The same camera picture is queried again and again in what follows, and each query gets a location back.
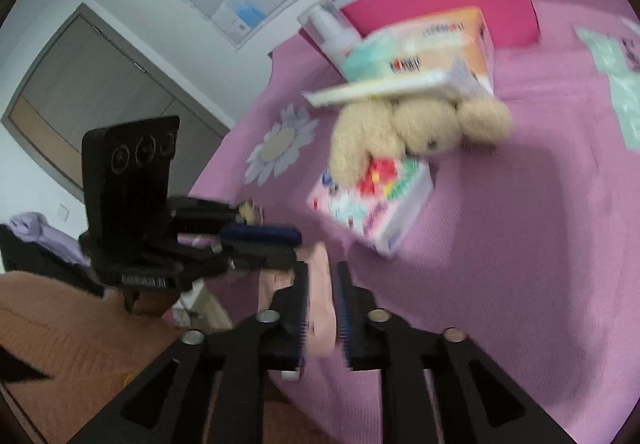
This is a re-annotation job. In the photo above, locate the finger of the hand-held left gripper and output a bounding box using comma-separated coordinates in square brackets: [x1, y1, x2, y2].
[170, 197, 302, 246]
[217, 245, 300, 273]

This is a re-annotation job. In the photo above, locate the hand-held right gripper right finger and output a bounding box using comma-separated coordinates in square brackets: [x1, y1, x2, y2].
[335, 262, 578, 444]

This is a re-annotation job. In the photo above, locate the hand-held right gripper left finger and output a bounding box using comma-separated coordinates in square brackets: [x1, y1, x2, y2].
[65, 260, 312, 444]

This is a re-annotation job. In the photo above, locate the pink sachet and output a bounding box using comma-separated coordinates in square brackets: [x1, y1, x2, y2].
[260, 244, 337, 357]

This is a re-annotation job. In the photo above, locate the floral tissue pack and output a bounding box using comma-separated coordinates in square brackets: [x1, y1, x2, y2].
[306, 157, 433, 259]

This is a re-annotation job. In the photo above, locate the beige plush toy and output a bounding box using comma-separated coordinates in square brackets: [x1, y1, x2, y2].
[327, 97, 513, 185]

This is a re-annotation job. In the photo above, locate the person's left forearm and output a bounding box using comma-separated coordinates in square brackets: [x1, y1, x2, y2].
[0, 271, 236, 444]

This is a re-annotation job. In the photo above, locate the grey wardrobe door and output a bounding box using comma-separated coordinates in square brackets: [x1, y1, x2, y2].
[2, 2, 236, 202]

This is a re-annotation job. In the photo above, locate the purple cloth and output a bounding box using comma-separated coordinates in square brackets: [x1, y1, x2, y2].
[7, 211, 88, 265]

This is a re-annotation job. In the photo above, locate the dark chair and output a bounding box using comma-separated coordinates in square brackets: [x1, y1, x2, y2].
[0, 224, 106, 297]

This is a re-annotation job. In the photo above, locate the white yellow flat packet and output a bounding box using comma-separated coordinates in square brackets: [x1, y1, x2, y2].
[301, 59, 493, 108]

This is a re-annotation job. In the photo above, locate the white pump bottle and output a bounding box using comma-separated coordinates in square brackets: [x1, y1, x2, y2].
[297, 0, 363, 70]

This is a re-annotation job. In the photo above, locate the pastel tissue pack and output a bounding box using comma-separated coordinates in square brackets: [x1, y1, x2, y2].
[340, 7, 496, 98]

